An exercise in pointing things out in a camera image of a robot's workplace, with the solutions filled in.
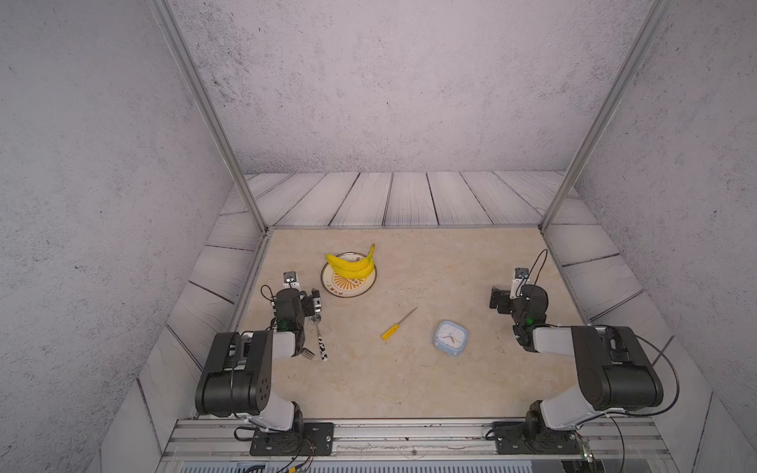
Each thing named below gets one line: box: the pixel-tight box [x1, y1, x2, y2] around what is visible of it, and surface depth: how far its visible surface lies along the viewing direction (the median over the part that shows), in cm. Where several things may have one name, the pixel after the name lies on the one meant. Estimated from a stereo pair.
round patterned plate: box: [321, 252, 378, 299], surface depth 106 cm
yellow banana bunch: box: [324, 243, 375, 280], surface depth 105 cm
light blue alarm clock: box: [433, 320, 469, 357], surface depth 90 cm
